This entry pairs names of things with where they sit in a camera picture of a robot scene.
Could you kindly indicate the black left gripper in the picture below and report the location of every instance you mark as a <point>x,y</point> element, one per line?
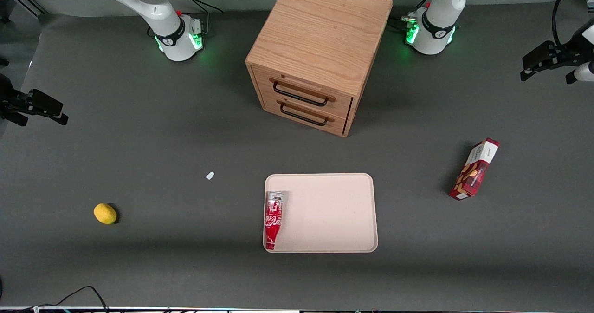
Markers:
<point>567,53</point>

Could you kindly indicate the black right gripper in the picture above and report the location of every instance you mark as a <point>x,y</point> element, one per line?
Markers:
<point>9,103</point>

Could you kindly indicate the red cookie box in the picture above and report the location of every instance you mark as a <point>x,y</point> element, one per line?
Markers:
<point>473,171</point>

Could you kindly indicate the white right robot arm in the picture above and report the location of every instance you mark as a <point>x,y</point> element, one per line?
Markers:
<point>153,6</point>

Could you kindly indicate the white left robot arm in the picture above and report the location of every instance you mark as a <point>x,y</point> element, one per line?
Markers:
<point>441,6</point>

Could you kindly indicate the beige plastic tray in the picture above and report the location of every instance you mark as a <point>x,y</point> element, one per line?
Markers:
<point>325,211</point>

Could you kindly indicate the yellow lemon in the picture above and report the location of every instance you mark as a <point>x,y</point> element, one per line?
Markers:
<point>105,213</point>

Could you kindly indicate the red cola bottle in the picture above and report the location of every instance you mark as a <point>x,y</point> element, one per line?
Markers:
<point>274,220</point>

